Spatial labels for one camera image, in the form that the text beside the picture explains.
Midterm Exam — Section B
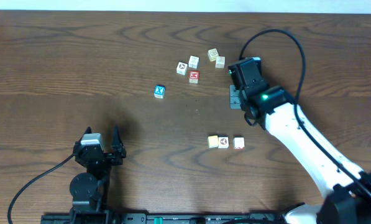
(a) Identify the red A wooden block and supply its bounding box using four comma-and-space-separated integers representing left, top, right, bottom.
233, 137, 245, 149

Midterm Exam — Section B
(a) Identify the soccer ball wooden block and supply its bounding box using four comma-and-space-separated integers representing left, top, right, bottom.
218, 136, 229, 149

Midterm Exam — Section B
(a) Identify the yellow top wooden block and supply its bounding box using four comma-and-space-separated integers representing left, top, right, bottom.
208, 135, 219, 148

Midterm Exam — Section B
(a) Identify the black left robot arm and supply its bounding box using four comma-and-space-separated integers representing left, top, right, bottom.
70, 127, 127, 213

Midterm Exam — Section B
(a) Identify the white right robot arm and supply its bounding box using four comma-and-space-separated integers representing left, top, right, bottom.
228, 58, 371, 223

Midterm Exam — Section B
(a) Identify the plain engraved wooden block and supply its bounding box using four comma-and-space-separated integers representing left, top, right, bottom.
215, 56, 226, 68

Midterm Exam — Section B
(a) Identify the yellow sided wooden block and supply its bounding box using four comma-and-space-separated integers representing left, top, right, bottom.
208, 49, 219, 62

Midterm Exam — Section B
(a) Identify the red M wooden block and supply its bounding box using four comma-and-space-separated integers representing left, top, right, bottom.
189, 71, 199, 84

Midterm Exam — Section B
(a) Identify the blue sided wooden block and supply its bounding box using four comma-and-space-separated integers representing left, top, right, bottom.
188, 55, 199, 69

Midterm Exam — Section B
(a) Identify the brown circle wooden block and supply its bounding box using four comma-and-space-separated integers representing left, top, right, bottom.
176, 62, 188, 75

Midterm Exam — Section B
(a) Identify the blue X wooden block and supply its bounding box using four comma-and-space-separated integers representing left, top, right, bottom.
153, 85, 165, 99

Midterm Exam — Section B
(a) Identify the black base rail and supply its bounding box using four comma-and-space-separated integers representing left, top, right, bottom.
40, 213, 286, 224

